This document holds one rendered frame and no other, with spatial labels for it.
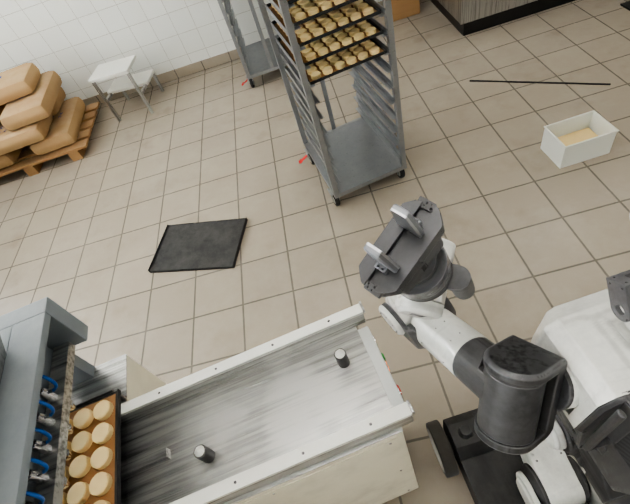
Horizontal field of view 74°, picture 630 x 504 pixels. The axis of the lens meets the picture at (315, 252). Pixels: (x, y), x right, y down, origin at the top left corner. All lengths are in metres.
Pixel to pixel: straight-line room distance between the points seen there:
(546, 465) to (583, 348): 0.84
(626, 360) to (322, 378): 0.67
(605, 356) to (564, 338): 0.06
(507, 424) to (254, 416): 0.65
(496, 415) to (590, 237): 1.85
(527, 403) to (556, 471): 0.86
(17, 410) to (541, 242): 2.23
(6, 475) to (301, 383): 0.63
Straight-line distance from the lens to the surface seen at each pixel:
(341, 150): 2.85
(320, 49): 2.17
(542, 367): 0.73
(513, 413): 0.74
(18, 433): 1.06
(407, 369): 2.03
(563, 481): 1.59
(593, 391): 0.77
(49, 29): 5.09
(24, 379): 1.13
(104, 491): 1.23
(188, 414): 1.25
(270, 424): 1.14
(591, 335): 0.79
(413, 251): 0.48
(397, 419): 1.02
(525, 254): 2.38
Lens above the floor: 1.87
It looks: 49 degrees down
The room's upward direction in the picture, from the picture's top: 22 degrees counter-clockwise
